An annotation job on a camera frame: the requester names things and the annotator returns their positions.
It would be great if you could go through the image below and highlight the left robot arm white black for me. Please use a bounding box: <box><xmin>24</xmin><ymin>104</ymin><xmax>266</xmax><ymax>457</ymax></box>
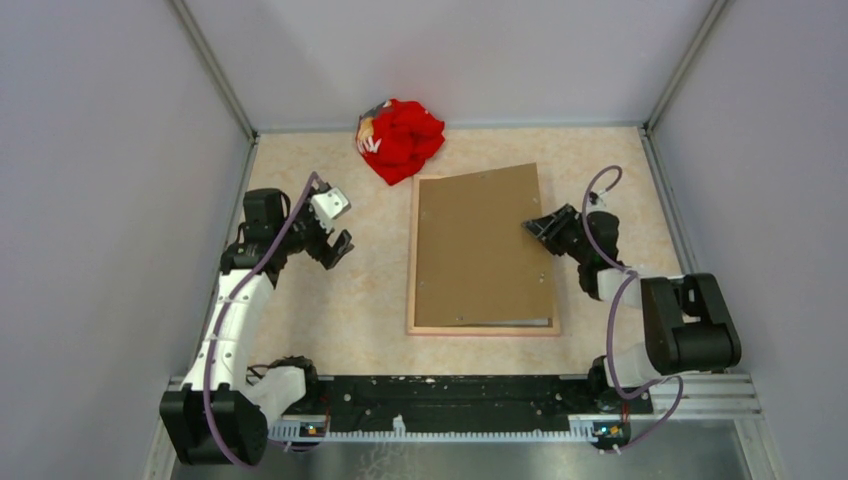
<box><xmin>159</xmin><ymin>181</ymin><xmax>354</xmax><ymax>467</ymax></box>

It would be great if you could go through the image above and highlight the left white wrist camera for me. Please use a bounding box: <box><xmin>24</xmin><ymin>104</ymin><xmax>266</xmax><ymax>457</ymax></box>
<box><xmin>309</xmin><ymin>187</ymin><xmax>352</xmax><ymax>234</ymax></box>

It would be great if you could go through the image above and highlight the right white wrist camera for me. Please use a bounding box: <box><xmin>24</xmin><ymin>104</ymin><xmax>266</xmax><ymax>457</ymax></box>
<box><xmin>587</xmin><ymin>191</ymin><xmax>606</xmax><ymax>209</ymax></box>

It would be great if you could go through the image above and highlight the pink wooden picture frame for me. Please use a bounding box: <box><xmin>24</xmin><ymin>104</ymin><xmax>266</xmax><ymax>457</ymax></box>
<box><xmin>405</xmin><ymin>175</ymin><xmax>562</xmax><ymax>338</ymax></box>

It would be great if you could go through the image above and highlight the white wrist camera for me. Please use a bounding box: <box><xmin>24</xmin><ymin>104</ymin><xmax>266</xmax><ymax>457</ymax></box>
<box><xmin>587</xmin><ymin>191</ymin><xmax>606</xmax><ymax>209</ymax></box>
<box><xmin>309</xmin><ymin>187</ymin><xmax>352</xmax><ymax>234</ymax></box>

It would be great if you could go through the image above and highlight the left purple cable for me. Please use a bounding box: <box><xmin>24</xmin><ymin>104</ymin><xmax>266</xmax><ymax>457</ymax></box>
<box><xmin>201</xmin><ymin>172</ymin><xmax>331</xmax><ymax>468</ymax></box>

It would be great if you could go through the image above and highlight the crumpled red cloth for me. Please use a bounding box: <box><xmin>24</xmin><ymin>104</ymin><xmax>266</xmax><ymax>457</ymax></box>
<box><xmin>354</xmin><ymin>98</ymin><xmax>446</xmax><ymax>186</ymax></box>

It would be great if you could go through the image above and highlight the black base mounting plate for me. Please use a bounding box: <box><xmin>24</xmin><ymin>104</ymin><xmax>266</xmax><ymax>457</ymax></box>
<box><xmin>283</xmin><ymin>375</ymin><xmax>654</xmax><ymax>433</ymax></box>

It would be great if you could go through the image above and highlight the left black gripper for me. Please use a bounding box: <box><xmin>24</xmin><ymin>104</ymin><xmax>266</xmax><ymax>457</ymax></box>
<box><xmin>275</xmin><ymin>186</ymin><xmax>353</xmax><ymax>268</ymax></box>

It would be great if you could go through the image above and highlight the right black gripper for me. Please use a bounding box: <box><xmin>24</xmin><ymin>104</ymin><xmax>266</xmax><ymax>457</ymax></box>
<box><xmin>522</xmin><ymin>204</ymin><xmax>591</xmax><ymax>264</ymax></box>

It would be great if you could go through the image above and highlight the brown cardboard backing board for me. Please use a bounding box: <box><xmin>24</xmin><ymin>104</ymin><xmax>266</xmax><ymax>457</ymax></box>
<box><xmin>415</xmin><ymin>163</ymin><xmax>556</xmax><ymax>327</ymax></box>

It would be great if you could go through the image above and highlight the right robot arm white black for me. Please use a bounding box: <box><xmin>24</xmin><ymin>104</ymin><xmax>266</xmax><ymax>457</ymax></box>
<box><xmin>522</xmin><ymin>204</ymin><xmax>742</xmax><ymax>412</ymax></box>

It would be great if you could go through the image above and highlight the aluminium front rail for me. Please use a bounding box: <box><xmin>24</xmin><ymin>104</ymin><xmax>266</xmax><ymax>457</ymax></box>
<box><xmin>160</xmin><ymin>374</ymin><xmax>761</xmax><ymax>448</ymax></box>

